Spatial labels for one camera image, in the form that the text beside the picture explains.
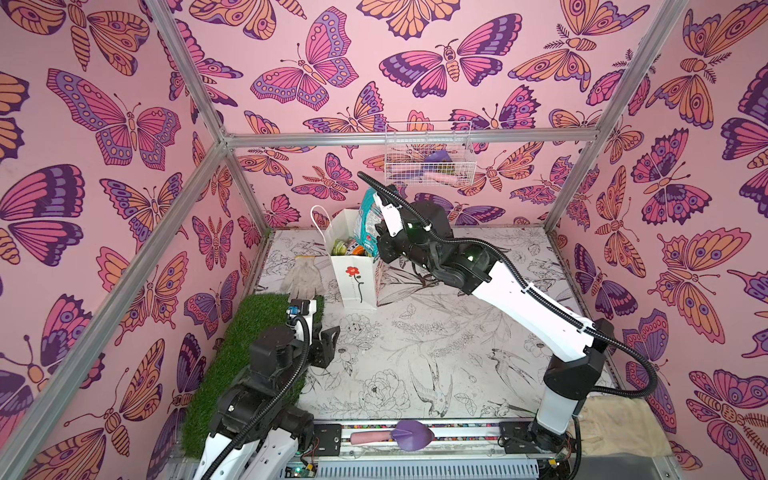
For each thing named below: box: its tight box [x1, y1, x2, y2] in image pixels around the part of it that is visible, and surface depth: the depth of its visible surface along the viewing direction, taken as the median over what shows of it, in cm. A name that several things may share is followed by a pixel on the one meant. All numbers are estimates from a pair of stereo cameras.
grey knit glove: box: [280, 255, 326, 301], surface depth 107 cm
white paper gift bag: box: [311, 205, 377, 309], surface depth 89 cm
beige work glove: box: [578, 394, 673, 457], surface depth 76 cm
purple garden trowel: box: [350, 420, 435, 451], surface depth 75 cm
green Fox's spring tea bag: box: [331, 238, 347, 256], surface depth 91 cm
